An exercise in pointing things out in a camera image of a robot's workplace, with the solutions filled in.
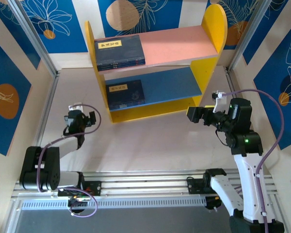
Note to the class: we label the navy book long yellow label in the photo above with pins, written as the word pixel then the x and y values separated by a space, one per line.
pixel 126 105

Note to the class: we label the navy book titled 孙子兵法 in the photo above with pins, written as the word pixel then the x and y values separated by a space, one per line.
pixel 126 93

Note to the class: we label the navy book titled 论语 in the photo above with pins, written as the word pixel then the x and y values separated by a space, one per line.
pixel 121 66

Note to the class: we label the navy book titled 易经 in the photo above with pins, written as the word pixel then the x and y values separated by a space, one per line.
pixel 121 64

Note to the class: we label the navy book titled 梦溪笔谈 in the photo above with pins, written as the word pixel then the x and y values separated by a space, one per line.
pixel 126 51

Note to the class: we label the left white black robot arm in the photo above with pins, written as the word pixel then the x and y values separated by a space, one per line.
pixel 38 170

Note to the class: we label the navy book wide yellow label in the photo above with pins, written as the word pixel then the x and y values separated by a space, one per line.
pixel 126 107

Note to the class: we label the yellow pink blue bookshelf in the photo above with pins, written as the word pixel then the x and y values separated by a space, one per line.
pixel 174 41

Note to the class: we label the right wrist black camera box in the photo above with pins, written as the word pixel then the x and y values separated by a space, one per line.
pixel 194 114

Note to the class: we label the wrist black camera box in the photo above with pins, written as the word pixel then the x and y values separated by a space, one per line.
pixel 92 118
pixel 194 114

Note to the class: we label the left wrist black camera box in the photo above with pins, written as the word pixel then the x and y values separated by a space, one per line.
pixel 92 118

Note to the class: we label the aluminium side rail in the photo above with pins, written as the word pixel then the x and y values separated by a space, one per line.
pixel 44 121
pixel 232 82

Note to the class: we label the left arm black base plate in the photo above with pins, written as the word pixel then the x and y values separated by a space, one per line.
pixel 94 188

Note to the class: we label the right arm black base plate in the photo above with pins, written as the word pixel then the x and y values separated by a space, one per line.
pixel 194 185

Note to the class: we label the aluminium frame post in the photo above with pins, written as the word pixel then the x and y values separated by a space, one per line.
pixel 35 36
pixel 247 36

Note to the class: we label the aluminium rail frame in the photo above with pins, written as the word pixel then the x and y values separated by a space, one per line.
pixel 145 185

